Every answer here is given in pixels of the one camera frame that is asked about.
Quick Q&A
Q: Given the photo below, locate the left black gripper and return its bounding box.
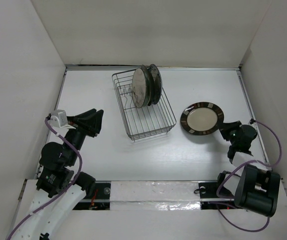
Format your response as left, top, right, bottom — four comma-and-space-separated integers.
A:
64, 107, 104, 165

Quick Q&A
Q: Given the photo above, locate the patterned dark rim plate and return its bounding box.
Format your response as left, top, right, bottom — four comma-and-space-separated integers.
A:
180, 101, 225, 136

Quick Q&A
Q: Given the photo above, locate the grey rim cream plate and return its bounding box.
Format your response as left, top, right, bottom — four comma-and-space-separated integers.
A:
131, 65, 150, 108

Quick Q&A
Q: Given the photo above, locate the brown rim cream plate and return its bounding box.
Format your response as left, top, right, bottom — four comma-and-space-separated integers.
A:
140, 65, 155, 107

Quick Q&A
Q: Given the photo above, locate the blue floral plate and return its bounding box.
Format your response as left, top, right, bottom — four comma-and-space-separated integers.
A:
148, 64, 163, 105

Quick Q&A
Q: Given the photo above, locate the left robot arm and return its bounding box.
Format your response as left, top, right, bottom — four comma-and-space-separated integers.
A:
7, 108, 104, 240

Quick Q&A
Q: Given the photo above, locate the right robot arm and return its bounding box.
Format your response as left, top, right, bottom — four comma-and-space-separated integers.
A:
214, 121, 281, 218

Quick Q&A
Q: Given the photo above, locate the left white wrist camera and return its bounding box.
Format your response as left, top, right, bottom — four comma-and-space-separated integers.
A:
47, 109, 68, 128

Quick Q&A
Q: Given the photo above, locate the wire dish rack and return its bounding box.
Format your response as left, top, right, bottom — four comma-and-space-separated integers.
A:
112, 69, 177, 142

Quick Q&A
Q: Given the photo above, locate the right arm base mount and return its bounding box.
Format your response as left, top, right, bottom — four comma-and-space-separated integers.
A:
193, 181, 236, 210

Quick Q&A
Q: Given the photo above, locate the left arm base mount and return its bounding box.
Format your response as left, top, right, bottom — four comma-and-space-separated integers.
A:
74, 181, 111, 211

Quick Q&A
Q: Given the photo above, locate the foil taped front rail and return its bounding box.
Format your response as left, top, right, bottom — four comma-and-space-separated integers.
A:
79, 180, 246, 211

